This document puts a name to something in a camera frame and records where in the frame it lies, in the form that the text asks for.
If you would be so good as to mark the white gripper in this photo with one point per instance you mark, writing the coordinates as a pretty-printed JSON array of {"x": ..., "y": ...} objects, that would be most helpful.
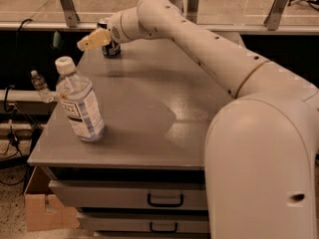
[{"x": 115, "y": 26}]

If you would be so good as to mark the right metal bracket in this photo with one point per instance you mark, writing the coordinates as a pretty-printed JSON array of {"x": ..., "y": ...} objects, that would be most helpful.
[{"x": 274, "y": 16}]

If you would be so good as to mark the grey drawer cabinet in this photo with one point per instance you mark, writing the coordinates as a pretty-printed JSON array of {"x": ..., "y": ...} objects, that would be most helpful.
[{"x": 157, "y": 104}]

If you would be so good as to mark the large clear water bottle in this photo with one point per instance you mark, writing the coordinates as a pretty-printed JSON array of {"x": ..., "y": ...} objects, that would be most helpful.
[{"x": 78, "y": 99}]

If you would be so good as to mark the metal bracket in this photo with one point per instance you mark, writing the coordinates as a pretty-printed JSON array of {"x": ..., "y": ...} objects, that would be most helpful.
[
  {"x": 274, "y": 16},
  {"x": 191, "y": 10},
  {"x": 71, "y": 17}
]

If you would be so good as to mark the small clear water bottle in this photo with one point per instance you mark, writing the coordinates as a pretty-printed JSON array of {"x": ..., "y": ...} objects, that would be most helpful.
[{"x": 41, "y": 87}]

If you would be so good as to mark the upper grey drawer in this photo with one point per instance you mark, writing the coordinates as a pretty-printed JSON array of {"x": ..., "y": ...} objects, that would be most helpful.
[{"x": 132, "y": 195}]

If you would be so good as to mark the lower grey drawer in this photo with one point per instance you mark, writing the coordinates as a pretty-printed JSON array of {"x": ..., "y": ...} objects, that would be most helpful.
[{"x": 142, "y": 222}]

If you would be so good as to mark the blue pepsi can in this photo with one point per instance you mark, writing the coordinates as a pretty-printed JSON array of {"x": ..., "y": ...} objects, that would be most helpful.
[{"x": 113, "y": 49}]

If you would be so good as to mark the green object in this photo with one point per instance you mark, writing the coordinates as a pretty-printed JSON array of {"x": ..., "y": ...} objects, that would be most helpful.
[{"x": 57, "y": 40}]

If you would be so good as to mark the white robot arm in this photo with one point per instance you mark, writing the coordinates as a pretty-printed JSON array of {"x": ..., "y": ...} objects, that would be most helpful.
[{"x": 260, "y": 149}]

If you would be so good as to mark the left metal bracket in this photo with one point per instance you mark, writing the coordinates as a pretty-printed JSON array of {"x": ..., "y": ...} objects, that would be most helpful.
[{"x": 71, "y": 17}]

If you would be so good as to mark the grey drawer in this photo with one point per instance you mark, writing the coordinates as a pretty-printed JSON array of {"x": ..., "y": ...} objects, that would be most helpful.
[
  {"x": 132, "y": 195},
  {"x": 142, "y": 222}
]

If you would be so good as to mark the middle metal bracket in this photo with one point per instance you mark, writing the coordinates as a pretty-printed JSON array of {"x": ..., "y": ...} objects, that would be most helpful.
[{"x": 191, "y": 10}]

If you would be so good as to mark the cardboard box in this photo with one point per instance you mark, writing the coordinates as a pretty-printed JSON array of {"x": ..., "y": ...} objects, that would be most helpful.
[{"x": 43, "y": 210}]

